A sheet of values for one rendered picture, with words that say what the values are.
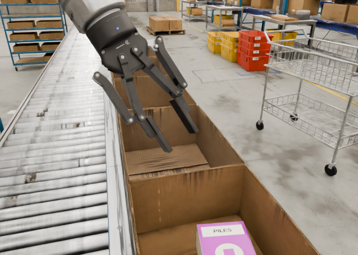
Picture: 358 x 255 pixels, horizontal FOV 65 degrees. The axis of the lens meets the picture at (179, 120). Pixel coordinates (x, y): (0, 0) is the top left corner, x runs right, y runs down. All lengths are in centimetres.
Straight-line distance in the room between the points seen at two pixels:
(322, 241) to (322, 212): 27
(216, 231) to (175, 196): 13
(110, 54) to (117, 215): 48
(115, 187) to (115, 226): 16
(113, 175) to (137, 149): 16
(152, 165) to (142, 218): 29
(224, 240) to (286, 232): 13
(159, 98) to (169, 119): 41
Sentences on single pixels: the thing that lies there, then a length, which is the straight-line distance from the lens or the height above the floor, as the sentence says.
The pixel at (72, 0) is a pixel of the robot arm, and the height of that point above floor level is 143.
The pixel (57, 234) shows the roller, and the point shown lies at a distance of 103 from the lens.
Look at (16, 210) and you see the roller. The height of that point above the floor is 75.
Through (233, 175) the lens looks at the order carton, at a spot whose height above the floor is 102.
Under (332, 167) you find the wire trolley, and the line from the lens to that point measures 268.
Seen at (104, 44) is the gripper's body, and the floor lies 137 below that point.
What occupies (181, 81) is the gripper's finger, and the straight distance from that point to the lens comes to 49.
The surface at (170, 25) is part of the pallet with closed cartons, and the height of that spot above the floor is 29.
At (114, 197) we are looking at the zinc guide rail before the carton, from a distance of 88.
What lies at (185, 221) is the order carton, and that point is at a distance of 78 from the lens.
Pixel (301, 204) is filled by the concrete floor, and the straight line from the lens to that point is 233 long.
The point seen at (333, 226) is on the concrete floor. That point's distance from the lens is 225.
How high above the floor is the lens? 145
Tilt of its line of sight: 26 degrees down
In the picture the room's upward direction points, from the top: straight up
